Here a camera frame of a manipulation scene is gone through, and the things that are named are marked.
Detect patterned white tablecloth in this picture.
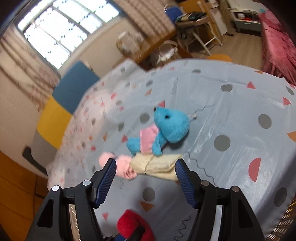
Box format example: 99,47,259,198
47,59,295,236

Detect pink yarn roll blue band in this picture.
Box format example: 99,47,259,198
98,152,137,180

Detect white basket with handle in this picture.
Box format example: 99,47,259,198
150,40,178,67

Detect beige mesh cloth bundle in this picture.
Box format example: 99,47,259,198
130,153,183,181

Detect window with curtains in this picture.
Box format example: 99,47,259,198
1,1,173,111

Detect blue plush toy pink shirt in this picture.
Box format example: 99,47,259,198
126,106,190,156

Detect colourful padded headboard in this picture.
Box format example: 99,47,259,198
22,61,100,175

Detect red sock bundle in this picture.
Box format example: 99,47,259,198
117,209,155,241

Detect white wooden chair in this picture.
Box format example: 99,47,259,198
176,1,223,56

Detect pink bedspread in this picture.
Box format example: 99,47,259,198
259,10,295,85

